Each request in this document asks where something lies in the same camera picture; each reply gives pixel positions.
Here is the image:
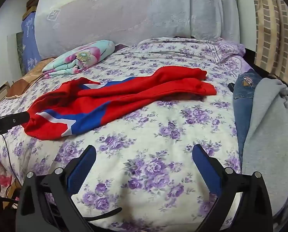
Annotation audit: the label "brown pillow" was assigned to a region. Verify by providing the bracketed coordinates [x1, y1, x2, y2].
[6, 57, 58, 99]

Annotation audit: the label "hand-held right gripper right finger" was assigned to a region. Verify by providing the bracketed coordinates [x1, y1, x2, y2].
[192, 144, 273, 232]

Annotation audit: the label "blue jeans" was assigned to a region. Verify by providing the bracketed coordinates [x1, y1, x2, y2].
[232, 68, 263, 172]

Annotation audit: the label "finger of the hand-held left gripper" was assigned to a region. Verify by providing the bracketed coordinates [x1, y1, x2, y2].
[0, 112, 30, 136]

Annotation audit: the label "brick patterned curtain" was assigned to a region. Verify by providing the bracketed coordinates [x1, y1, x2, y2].
[252, 0, 288, 86]

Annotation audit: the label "red pants with blue stripe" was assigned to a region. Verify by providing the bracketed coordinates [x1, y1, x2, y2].
[22, 66, 217, 141]

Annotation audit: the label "purple floral bedsheet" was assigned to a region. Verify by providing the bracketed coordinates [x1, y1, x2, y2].
[0, 37, 253, 232]

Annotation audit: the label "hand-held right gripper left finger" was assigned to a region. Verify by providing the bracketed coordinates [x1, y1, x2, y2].
[15, 144, 97, 232]

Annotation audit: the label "lavender headboard cover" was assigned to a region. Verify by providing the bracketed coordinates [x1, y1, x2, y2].
[35, 0, 241, 55]

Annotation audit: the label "black bed frame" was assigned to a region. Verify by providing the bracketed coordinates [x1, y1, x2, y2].
[245, 48, 288, 89]

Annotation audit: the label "blue printed cushion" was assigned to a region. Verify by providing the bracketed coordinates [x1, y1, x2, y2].
[21, 12, 41, 74]

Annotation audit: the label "folded floral blanket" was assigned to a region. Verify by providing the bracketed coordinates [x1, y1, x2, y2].
[42, 40, 116, 79]

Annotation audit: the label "brown cardboard box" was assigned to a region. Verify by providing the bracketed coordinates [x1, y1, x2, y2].
[25, 0, 43, 20]

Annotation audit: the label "thin black cable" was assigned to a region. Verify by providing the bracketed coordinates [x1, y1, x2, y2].
[1, 133, 17, 183]

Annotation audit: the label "grey sweatshirt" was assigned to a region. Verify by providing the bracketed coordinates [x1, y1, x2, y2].
[241, 77, 288, 220]

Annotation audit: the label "thick black cable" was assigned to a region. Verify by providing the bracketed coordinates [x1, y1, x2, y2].
[85, 207, 123, 222]

